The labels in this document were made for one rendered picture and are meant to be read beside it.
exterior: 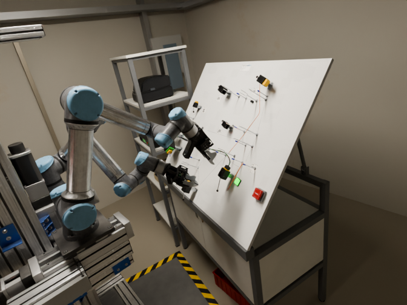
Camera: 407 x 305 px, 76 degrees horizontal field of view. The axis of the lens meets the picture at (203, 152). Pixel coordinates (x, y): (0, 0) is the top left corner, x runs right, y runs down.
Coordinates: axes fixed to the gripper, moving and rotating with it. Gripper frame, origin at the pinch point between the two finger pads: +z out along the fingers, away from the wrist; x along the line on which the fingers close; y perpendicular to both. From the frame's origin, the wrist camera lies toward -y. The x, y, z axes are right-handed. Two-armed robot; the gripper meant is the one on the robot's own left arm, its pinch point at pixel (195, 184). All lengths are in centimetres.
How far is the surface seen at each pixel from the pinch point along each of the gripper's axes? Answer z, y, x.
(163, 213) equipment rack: 21, -145, 23
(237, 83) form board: 5, 12, 76
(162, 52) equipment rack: -50, -22, 104
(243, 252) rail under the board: 31.7, 7.6, -28.0
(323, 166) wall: 163, -63, 116
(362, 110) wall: 137, 7, 136
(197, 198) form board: 13.2, -28.9, 5.2
